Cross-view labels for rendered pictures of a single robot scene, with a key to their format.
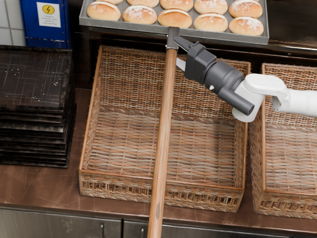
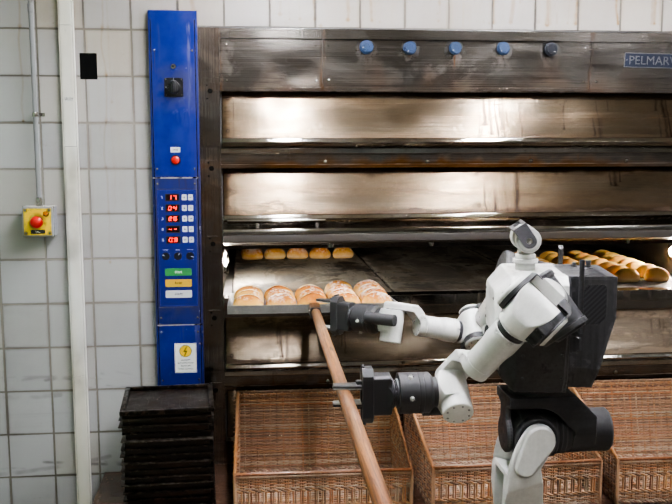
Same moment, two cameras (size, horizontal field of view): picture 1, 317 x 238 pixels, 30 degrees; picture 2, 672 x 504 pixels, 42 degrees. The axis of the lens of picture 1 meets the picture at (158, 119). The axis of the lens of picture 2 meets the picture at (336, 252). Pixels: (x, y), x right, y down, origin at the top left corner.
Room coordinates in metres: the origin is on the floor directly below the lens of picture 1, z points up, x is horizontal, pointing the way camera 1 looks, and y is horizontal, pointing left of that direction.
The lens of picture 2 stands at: (-1.50, 0.16, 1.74)
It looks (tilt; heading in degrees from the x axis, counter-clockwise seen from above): 8 degrees down; 355
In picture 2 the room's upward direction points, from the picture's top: straight up
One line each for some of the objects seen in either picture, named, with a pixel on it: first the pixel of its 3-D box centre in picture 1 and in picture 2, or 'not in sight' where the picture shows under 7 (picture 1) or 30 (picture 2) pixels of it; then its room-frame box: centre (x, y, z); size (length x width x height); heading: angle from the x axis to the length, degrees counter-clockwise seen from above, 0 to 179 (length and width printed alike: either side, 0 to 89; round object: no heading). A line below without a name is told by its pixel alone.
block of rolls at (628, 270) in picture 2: not in sight; (585, 265); (2.02, -1.19, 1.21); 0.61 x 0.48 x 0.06; 1
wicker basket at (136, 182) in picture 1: (167, 127); (319, 448); (1.29, -0.03, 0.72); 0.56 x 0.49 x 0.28; 90
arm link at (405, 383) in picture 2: not in sight; (389, 393); (0.32, -0.12, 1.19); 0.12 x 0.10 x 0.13; 90
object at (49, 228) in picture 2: not in sight; (39, 220); (1.51, 0.88, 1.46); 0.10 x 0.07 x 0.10; 91
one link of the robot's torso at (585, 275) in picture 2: not in sight; (547, 320); (0.68, -0.58, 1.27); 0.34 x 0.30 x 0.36; 172
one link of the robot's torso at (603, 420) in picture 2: not in sight; (555, 419); (0.68, -0.61, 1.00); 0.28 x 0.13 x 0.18; 90
